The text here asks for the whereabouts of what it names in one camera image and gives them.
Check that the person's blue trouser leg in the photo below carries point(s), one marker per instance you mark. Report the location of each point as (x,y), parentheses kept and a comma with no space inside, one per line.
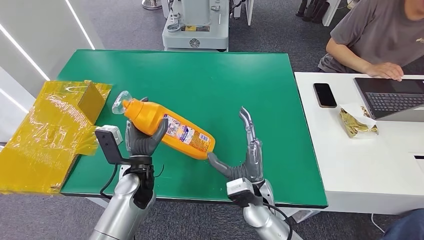
(407,228)

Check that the yellow taped cardboard box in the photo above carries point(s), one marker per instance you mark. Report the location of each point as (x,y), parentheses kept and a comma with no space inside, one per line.
(49,132)

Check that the orange plastic bottle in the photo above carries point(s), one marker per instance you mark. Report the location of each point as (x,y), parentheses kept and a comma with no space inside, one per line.
(149,116)

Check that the grey machine base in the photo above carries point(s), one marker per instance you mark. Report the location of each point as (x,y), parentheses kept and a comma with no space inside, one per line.
(195,36)

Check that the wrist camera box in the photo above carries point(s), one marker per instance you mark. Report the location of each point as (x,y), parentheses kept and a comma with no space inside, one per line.
(242,193)
(109,147)

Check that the black chair legs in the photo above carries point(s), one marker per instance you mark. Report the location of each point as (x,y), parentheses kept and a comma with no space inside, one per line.
(313,10)

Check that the person's right forearm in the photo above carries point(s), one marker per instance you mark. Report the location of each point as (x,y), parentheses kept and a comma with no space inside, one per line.
(344,58)

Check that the black smartphone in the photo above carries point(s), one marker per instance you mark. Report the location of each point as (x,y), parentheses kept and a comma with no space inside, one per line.
(324,95)

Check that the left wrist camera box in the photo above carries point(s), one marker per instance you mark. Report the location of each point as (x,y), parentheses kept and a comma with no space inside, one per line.
(109,147)

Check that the dark grey laptop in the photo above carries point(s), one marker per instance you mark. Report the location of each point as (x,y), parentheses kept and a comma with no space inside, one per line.
(391,99)

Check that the person's right hand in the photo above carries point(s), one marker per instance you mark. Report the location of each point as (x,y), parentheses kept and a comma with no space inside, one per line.
(384,70)

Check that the gold snack packet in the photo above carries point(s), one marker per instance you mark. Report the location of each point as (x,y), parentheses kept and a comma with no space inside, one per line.
(352,127)

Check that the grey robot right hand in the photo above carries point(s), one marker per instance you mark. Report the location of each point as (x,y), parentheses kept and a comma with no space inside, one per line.
(253,159)

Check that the white furniture panel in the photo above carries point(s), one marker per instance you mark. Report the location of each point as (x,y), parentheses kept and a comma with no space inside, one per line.
(249,11)
(331,11)

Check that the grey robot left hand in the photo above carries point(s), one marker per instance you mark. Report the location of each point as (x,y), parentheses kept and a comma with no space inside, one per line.
(140,144)

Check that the white table foot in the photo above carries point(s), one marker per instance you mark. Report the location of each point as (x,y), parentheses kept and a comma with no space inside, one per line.
(303,215)
(96,202)

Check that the person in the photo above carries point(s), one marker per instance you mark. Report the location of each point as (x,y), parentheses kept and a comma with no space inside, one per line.
(374,33)

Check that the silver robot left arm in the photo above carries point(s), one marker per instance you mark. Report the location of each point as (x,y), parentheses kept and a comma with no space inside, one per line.
(119,212)

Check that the chrome round stand base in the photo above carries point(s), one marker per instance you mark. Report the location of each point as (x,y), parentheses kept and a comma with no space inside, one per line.
(151,5)

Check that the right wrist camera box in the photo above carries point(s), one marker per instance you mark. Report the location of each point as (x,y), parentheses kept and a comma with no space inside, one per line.
(242,193)

